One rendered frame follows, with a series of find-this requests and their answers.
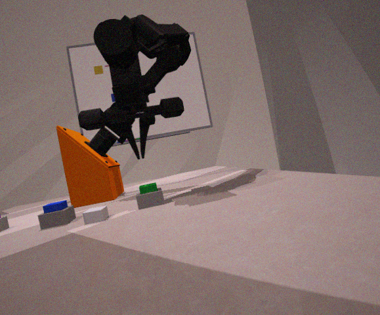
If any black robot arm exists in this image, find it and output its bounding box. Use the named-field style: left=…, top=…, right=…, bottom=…
left=84, top=14, right=191, bottom=157

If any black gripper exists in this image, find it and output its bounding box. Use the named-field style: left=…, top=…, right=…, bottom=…
left=78, top=72, right=184, bottom=159

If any blue button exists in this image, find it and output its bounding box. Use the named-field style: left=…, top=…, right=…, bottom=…
left=38, top=200, right=76, bottom=229

